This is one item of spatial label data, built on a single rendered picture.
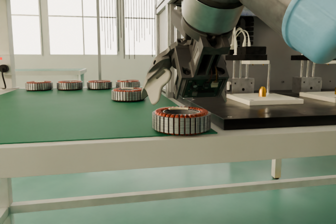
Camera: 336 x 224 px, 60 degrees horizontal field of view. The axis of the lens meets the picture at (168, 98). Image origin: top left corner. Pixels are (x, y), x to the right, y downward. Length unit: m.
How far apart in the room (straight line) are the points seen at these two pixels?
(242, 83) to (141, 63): 6.29
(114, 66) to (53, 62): 1.40
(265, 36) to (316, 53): 0.86
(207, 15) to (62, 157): 0.32
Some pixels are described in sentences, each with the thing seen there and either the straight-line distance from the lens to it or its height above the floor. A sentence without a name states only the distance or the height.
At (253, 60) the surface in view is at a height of 0.88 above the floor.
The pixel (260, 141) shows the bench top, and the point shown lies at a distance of 0.56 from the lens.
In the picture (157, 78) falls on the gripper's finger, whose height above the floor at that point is 0.85.
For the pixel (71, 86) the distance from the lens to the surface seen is 1.32.
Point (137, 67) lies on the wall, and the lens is 7.17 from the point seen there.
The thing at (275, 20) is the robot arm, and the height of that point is 0.92.
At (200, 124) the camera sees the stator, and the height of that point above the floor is 0.77.
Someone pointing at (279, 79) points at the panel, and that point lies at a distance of 1.16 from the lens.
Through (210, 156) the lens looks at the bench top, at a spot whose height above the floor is 0.71.
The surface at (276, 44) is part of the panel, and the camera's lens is 1.15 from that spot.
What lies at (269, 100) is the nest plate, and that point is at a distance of 0.77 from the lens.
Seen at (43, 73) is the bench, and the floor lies 0.72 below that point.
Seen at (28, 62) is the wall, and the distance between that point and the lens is 7.38.
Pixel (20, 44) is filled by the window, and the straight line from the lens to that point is 7.42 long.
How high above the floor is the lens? 0.88
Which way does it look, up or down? 8 degrees down
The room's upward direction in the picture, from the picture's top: straight up
